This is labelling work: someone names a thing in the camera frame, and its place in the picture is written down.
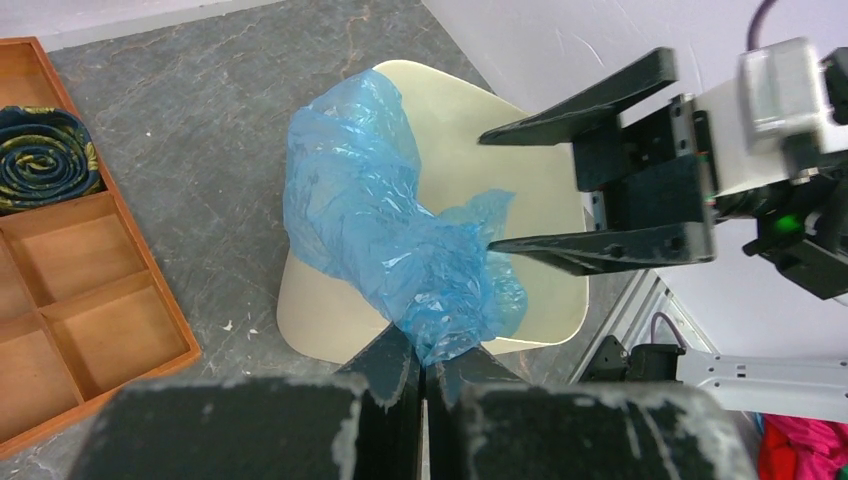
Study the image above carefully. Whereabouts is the cream plastic trash bin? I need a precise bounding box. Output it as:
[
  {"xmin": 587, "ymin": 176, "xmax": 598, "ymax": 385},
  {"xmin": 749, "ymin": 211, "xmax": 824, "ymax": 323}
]
[{"xmin": 277, "ymin": 60, "xmax": 588, "ymax": 364}]

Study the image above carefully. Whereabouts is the pink cloth shirt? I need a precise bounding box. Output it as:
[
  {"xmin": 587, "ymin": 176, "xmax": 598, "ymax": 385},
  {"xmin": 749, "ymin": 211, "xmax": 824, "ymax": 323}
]
[{"xmin": 757, "ymin": 414, "xmax": 847, "ymax": 479}]

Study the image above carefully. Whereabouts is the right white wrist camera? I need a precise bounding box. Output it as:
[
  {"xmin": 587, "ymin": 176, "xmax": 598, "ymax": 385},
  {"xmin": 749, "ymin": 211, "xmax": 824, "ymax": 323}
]
[{"xmin": 696, "ymin": 37, "xmax": 847, "ymax": 197}]

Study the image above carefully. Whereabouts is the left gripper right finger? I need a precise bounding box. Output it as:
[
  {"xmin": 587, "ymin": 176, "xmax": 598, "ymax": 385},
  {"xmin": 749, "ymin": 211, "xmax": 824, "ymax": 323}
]
[{"xmin": 425, "ymin": 345, "xmax": 756, "ymax": 479}]

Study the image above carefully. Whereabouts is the orange wooden divided tray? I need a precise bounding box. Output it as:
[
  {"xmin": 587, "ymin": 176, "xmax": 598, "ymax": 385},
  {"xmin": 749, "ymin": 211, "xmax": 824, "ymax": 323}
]
[{"xmin": 1, "ymin": 37, "xmax": 201, "ymax": 458}]

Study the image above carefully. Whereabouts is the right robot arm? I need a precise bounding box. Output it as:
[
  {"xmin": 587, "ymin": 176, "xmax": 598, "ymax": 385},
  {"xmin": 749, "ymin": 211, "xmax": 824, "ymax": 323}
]
[{"xmin": 479, "ymin": 37, "xmax": 847, "ymax": 300}]

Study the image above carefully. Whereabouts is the blue plastic trash bag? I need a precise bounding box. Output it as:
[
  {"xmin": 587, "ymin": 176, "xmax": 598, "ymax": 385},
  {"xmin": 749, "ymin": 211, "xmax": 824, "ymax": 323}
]
[{"xmin": 283, "ymin": 69, "xmax": 528, "ymax": 365}]

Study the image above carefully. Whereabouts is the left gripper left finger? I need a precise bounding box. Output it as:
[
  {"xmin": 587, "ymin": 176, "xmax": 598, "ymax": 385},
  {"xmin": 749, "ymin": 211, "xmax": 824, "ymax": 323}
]
[{"xmin": 69, "ymin": 326, "xmax": 421, "ymax": 479}]

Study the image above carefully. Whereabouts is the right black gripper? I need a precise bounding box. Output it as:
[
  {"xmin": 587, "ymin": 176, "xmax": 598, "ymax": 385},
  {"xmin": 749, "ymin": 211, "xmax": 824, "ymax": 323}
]
[{"xmin": 478, "ymin": 47, "xmax": 716, "ymax": 276}]

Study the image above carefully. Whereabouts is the rolled dark tie right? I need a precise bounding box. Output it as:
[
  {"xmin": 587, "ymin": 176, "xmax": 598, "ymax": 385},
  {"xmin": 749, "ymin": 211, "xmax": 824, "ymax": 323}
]
[{"xmin": 1, "ymin": 106, "xmax": 103, "ymax": 216}]

